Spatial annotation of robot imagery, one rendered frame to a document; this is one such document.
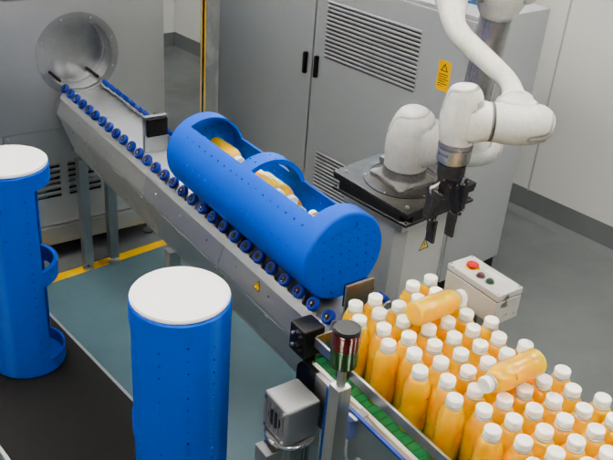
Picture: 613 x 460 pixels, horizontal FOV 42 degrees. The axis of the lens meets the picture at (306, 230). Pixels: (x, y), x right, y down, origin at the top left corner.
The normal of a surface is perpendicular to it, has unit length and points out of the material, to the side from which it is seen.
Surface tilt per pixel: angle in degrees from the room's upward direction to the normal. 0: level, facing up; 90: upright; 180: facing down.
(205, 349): 90
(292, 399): 0
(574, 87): 90
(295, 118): 90
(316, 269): 90
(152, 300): 0
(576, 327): 0
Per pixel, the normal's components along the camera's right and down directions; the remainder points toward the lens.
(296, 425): 0.57, 0.43
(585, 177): -0.75, 0.27
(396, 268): -0.06, 0.48
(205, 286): 0.07, -0.87
